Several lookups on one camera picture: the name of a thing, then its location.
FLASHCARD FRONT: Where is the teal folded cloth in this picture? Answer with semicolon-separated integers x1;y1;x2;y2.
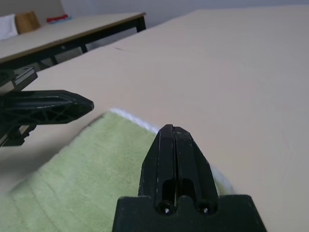
49;16;73;25

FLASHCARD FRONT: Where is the white bag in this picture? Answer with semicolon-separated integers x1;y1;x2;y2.
0;14;19;41

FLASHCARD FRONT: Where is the green towel with white hem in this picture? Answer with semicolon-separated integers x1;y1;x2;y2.
0;108;239;232

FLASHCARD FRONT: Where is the beige table with black frame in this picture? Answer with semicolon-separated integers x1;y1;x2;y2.
0;12;147;73

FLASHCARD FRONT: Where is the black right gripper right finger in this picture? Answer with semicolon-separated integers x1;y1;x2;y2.
172;126;220;215

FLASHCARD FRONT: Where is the brown cardboard box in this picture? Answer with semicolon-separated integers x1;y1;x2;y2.
14;11;41;34

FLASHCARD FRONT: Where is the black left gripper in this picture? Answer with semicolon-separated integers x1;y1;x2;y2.
0;66;95;148

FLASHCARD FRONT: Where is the red folded cloth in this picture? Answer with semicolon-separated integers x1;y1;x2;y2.
46;14;69;22

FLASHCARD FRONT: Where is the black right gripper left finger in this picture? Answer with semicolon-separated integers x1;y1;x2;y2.
138;124;179;212

